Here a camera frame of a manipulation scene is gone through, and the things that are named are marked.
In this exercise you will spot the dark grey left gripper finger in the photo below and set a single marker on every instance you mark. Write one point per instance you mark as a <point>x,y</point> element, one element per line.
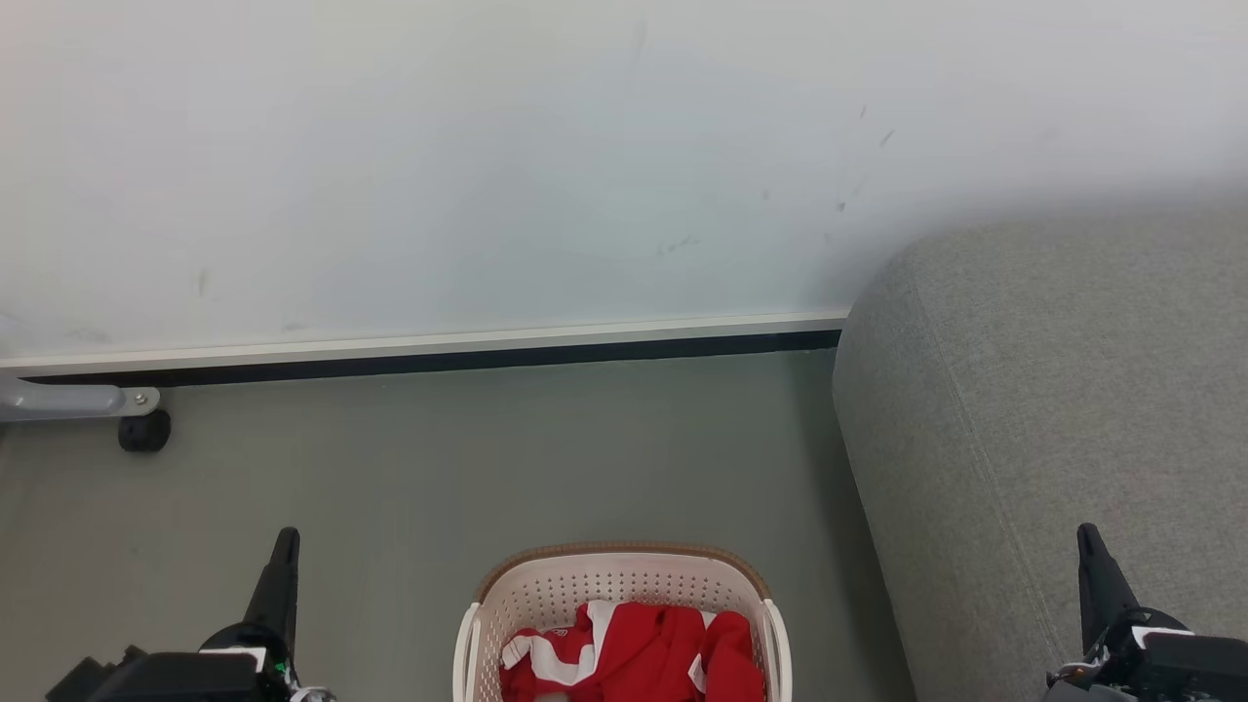
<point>276,585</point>

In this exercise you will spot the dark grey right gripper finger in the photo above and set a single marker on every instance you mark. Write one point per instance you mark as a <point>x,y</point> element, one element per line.
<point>1102,585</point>

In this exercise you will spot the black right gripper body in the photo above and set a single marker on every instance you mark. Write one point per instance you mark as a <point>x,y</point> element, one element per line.
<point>1189,668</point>

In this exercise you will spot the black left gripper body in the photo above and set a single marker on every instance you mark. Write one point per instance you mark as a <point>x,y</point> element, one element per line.
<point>175,678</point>

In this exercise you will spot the red and white garment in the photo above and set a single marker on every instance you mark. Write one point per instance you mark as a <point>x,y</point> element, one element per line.
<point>653,653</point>

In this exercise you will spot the grey fabric sofa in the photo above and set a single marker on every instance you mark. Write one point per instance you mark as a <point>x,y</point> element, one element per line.
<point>1024,390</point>

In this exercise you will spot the black caster wheel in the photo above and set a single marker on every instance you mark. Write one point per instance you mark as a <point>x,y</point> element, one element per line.
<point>144,431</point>

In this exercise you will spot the white black baseboard strip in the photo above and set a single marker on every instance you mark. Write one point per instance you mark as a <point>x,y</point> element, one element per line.
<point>390,351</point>

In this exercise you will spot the grey metal stand leg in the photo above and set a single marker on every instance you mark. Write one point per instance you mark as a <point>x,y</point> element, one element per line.
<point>68,400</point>

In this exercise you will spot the cream perforated laundry basket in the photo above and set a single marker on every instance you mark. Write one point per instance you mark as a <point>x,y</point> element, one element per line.
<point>624,585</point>

